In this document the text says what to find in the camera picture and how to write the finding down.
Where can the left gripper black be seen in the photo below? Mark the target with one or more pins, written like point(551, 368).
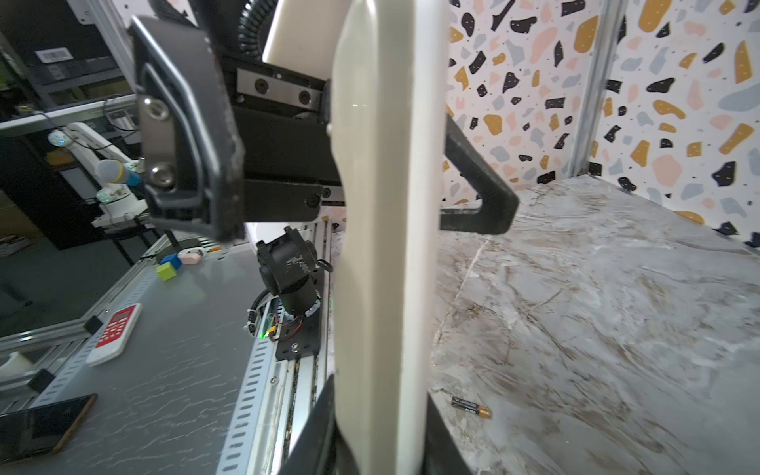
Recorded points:
point(193, 145)

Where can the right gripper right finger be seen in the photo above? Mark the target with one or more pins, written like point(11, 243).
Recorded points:
point(441, 455)

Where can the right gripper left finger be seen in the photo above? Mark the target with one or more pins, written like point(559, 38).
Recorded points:
point(321, 449)

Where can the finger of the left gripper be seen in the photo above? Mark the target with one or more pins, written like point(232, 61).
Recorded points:
point(499, 203)

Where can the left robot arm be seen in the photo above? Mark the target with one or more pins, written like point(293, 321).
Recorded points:
point(300, 36)

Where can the red white remote control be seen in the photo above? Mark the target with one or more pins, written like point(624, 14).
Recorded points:
point(114, 339)

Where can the black gold AAA battery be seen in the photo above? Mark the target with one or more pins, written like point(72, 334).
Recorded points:
point(471, 407)

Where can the pink white small object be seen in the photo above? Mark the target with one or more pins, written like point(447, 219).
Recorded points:
point(191, 256)

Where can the blue cube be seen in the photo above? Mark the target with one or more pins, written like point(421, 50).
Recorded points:
point(172, 259)

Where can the green cube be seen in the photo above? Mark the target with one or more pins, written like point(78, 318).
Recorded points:
point(166, 271)

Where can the black smartphone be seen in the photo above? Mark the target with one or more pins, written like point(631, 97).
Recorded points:
point(42, 430)

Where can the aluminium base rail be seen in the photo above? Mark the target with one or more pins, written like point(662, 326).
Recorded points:
point(301, 361)

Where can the perforated cable tray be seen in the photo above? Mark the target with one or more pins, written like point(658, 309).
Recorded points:
point(250, 409)

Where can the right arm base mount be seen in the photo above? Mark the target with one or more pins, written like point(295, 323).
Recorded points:
point(288, 312)

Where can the right corner aluminium post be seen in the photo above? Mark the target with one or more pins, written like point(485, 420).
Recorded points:
point(606, 42)

